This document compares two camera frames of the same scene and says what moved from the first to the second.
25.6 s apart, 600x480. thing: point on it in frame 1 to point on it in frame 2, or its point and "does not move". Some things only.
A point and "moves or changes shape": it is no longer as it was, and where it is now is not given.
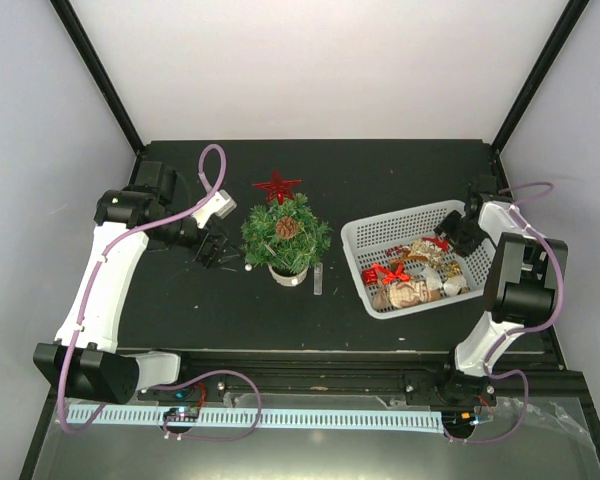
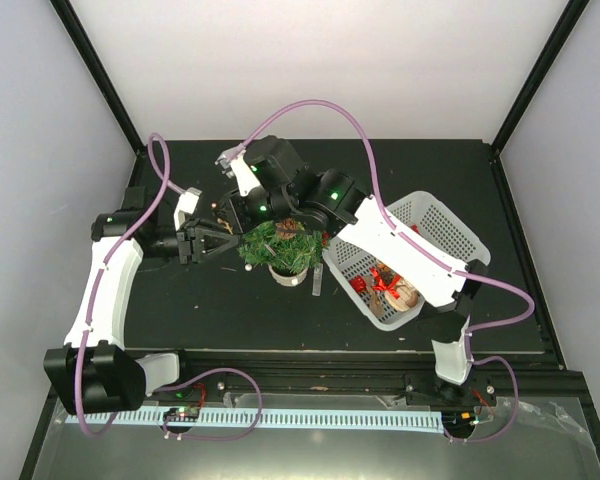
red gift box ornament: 369,276 to 358,283
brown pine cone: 286,227 does not move
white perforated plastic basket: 398,263 moves or changes shape
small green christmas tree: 288,259 does not move
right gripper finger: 445,227 to 224,205
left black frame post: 80,36 does not move
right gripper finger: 464,246 to 237,230
